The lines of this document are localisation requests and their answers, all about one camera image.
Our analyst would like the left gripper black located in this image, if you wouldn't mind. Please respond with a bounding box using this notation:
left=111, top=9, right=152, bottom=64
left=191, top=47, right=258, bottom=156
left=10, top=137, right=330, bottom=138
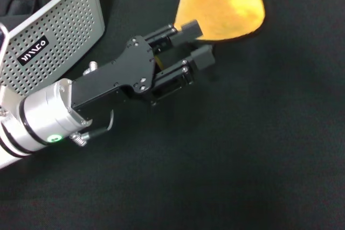
left=70, top=19, right=216, bottom=123

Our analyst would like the yellow and grey towel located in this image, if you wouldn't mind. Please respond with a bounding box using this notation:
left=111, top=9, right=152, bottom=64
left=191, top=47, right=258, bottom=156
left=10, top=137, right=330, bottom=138
left=174, top=0, right=267, bottom=41

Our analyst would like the black tablecloth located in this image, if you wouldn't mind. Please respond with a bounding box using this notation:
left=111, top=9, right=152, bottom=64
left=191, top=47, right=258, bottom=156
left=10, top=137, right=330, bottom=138
left=0, top=0, right=345, bottom=230

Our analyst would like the grey perforated storage box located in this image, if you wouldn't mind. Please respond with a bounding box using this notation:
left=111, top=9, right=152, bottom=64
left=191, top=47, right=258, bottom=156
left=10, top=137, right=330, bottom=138
left=0, top=0, right=106, bottom=95

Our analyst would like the silver elbow cable connector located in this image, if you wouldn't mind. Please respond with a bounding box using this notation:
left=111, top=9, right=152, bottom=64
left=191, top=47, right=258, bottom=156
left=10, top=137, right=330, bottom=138
left=82, top=61, right=99, bottom=76

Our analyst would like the black cable with spring plug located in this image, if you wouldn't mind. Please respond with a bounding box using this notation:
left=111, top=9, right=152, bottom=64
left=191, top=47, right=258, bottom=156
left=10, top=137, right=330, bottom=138
left=69, top=110, right=115, bottom=147

